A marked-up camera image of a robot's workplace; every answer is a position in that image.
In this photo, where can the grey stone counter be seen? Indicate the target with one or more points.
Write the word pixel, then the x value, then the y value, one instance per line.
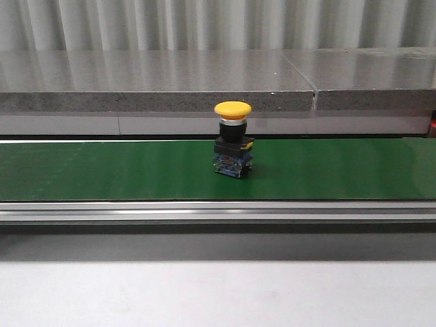
pixel 121 93

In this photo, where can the red plastic tray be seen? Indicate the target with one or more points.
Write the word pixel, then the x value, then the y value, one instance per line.
pixel 432 126

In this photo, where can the yellow push button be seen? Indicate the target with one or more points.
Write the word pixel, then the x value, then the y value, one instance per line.
pixel 232 149

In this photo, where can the white pleated curtain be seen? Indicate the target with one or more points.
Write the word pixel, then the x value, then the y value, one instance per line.
pixel 207 25

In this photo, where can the green conveyor belt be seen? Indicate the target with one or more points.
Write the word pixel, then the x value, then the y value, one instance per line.
pixel 376 185

